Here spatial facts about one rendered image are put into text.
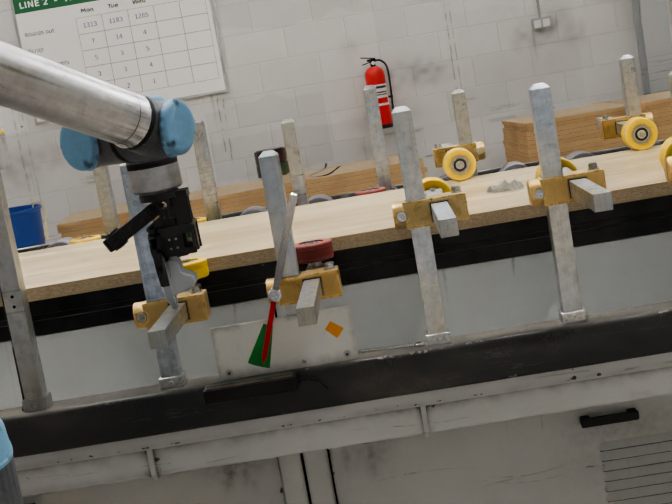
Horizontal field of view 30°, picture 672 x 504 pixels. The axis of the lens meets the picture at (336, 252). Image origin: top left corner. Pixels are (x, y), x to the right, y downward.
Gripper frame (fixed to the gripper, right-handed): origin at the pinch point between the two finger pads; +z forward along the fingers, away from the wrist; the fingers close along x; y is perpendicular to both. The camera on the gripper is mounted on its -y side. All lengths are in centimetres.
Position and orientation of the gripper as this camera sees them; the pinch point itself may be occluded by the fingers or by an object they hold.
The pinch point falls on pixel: (171, 302)
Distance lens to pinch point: 226.4
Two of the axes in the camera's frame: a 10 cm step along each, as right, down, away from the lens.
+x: 0.2, -1.7, 9.9
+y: 9.8, -1.9, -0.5
